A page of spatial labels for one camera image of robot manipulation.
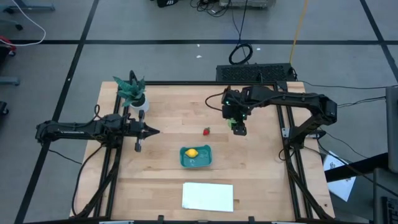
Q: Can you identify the person's black shoe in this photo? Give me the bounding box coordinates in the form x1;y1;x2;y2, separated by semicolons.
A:
156;0;180;8

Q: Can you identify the red cart base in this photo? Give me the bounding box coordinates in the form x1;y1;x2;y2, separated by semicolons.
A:
0;35;16;57

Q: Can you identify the green leafy plant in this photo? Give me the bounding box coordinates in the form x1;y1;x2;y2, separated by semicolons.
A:
112;76;147;108

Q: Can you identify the black hanging coiled cable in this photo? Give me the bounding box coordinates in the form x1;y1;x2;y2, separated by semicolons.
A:
228;0;253;65

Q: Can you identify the black cable bundle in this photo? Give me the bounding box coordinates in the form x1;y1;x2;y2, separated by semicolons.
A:
189;0;233;17

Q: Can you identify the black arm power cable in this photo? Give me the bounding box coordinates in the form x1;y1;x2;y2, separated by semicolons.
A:
71;144;105;217

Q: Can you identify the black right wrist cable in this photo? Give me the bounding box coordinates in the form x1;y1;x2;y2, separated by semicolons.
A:
205;92;224;112

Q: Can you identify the teal plastic tupperware container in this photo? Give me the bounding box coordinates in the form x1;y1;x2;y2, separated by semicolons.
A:
179;144;213;169

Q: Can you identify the black perforated computer case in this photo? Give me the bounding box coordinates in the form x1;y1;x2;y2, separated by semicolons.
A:
215;63;297;83

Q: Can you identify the dark side desk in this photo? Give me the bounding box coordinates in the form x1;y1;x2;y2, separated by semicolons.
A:
325;152;398;224

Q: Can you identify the black metal table frame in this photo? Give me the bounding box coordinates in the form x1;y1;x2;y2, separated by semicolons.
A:
71;80;335;224

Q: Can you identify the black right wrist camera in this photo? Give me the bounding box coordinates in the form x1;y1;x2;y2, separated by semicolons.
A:
221;89;239;120

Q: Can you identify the yellow hanging cable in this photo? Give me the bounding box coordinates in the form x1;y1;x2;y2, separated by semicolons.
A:
289;0;309;65

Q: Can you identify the grey furniture leg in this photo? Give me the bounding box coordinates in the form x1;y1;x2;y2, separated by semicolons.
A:
0;77;21;87
2;0;55;14

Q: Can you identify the black floor cable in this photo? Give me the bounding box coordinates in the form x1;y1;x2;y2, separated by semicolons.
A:
337;96;386;109
300;80;398;91

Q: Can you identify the white printed paper sheet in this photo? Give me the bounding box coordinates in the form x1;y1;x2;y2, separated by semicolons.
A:
323;151;357;202

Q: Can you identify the white plant pot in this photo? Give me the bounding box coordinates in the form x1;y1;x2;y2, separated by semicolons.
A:
129;95;150;114

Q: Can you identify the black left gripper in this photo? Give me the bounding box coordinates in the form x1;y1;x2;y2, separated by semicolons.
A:
126;110;161;153

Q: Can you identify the white floor cable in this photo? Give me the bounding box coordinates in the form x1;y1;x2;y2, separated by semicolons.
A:
0;0;47;47

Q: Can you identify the silver equipment box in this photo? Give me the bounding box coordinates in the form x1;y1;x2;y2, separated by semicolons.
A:
219;0;276;9

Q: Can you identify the white folded cloth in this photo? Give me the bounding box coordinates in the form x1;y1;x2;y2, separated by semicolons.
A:
181;182;234;213

